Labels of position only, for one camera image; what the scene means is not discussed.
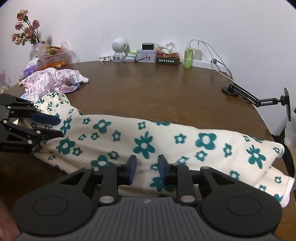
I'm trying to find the cream green floral garment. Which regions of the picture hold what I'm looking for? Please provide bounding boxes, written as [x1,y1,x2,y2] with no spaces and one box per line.
[33,92,295,207]

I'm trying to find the pink floral satin garment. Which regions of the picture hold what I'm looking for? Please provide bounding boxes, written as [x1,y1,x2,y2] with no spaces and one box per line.
[22,67,89,102]

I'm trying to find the blue purple trimmed garment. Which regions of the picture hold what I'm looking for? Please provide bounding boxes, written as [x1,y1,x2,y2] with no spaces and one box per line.
[20,83,80,100]

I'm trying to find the purple tissue pack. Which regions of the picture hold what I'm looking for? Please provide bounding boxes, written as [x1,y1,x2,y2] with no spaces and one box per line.
[20,58,40,79]

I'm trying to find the plastic bag of snacks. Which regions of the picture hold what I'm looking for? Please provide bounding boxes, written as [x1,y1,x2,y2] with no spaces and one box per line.
[38,41,69,68]

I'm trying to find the lace wrapped vase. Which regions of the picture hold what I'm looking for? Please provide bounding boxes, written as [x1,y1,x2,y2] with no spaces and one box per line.
[35,41,47,58]

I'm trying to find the dried pink rose bouquet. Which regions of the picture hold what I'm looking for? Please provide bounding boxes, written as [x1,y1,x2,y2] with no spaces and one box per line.
[11,9,41,46]

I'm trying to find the white power strip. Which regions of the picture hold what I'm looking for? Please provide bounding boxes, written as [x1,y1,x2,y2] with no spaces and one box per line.
[99,55,114,62]

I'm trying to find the white robot speaker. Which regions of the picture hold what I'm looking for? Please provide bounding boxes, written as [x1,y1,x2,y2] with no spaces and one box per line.
[111,38,128,62]

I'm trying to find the green white small boxes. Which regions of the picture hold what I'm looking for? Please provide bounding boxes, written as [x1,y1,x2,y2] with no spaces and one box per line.
[125,52,137,62]

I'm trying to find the green spray bottle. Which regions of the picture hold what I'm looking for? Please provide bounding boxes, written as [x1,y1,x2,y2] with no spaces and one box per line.
[183,41,193,68]

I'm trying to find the black tissue box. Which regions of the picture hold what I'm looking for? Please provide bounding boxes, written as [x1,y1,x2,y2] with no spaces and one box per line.
[156,42,180,66]

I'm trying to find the white metal tin box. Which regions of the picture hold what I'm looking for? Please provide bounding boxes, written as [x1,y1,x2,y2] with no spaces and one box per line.
[135,49,158,63]

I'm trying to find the white power charger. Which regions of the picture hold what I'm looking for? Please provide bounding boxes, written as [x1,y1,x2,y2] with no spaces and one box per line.
[194,48,202,61]

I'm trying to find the small black box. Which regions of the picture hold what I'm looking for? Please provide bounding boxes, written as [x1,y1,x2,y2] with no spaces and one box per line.
[142,43,154,50]

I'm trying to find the white charging cables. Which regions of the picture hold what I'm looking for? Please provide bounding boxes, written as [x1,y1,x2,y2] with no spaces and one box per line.
[190,39,235,82]

